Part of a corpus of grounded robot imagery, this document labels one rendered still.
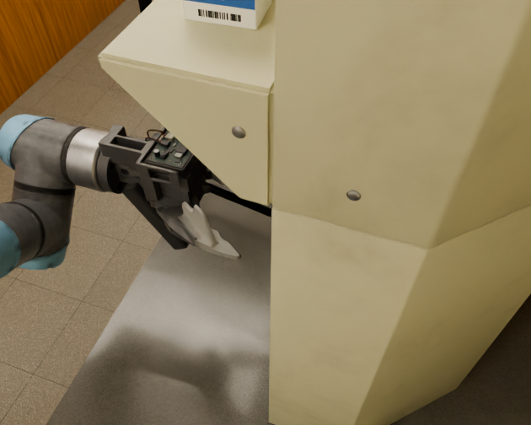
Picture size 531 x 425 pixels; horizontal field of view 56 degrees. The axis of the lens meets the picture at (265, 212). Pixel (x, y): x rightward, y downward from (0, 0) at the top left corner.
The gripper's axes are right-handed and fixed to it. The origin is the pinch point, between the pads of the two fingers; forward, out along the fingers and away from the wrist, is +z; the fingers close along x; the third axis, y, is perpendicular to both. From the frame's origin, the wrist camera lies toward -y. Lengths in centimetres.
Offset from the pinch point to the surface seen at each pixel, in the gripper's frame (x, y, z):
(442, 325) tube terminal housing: -9.2, 1.3, 21.2
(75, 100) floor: 138, -116, -164
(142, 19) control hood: -9.5, 28.3, -4.2
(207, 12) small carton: -8.5, 28.9, 0.2
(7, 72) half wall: 129, -99, -194
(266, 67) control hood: -11.8, 27.9, 5.4
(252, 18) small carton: -8.3, 28.9, 3.2
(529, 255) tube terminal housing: -4.2, 8.3, 26.5
